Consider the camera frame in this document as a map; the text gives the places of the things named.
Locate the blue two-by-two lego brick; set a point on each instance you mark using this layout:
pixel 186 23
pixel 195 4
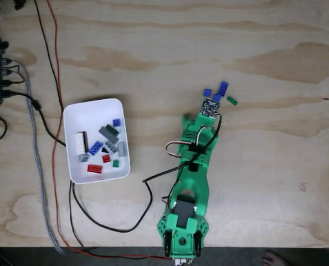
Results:
pixel 116 122
pixel 207 92
pixel 216 97

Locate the light grey two-by-four lego brick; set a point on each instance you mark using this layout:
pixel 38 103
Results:
pixel 122 148
pixel 112 147

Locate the dark green two-by-four lego brick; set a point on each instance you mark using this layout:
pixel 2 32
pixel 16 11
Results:
pixel 112 129

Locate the long dark grey lego brick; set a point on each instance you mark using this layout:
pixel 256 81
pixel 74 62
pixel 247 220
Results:
pixel 107 135

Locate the small green lego brick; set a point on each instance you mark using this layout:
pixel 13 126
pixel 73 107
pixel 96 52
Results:
pixel 116 163

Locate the small black lego brick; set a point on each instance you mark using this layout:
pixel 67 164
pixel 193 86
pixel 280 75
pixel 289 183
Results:
pixel 105 150

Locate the blue two-by-four lego brick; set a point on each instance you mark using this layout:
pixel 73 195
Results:
pixel 95 147
pixel 223 88

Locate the long dark brown lego brick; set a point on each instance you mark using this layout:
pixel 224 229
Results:
pixel 85 142

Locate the red two-by-four lego brick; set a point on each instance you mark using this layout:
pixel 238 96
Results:
pixel 94 168

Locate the light grey two-by-two lego brick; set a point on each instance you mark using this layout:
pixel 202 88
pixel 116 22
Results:
pixel 83 157

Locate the long white lego brick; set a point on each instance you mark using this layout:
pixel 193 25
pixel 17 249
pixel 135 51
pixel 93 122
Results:
pixel 79 143

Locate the white plastic bin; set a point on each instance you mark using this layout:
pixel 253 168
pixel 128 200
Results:
pixel 98 171

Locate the person's foot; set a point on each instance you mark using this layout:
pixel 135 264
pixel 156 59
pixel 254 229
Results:
pixel 272 259

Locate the black round knob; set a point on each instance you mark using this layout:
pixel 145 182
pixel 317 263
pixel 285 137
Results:
pixel 4 44

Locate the small black object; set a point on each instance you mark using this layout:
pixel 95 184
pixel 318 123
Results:
pixel 20 4

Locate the bare camera circuit board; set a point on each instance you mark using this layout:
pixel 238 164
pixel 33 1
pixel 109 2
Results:
pixel 210 108

